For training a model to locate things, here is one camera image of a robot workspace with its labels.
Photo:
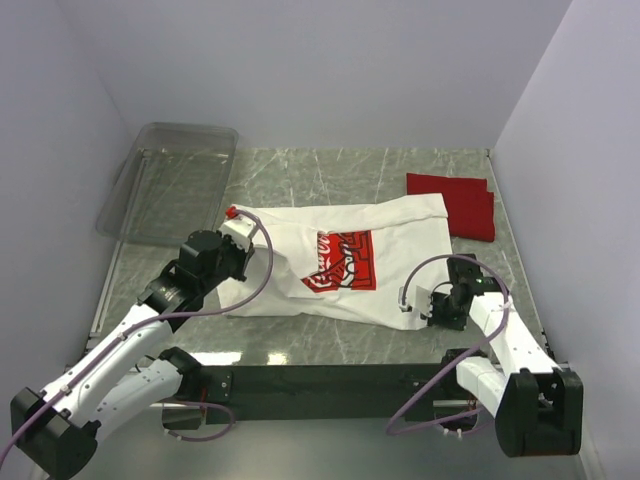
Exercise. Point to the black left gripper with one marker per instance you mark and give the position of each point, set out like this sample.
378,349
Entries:
239,260

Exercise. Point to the white t shirt red print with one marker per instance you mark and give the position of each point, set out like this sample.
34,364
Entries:
348,262

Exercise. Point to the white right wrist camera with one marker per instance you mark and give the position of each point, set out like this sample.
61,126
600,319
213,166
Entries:
417,300

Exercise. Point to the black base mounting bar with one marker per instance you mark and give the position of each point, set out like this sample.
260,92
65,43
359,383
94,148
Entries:
307,392

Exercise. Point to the clear plastic bin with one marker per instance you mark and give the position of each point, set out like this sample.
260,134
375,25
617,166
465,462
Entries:
171,184

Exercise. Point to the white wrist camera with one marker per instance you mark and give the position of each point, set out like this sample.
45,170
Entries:
239,228
417,300

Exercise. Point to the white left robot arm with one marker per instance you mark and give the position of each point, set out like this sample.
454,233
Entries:
59,427

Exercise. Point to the folded red t shirt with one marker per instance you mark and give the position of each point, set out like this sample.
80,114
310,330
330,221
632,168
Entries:
469,203

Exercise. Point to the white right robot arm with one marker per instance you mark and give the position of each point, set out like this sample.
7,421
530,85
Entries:
536,404

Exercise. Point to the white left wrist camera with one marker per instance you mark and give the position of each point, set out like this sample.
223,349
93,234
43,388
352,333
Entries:
239,228

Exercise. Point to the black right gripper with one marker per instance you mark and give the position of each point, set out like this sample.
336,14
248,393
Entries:
439,310

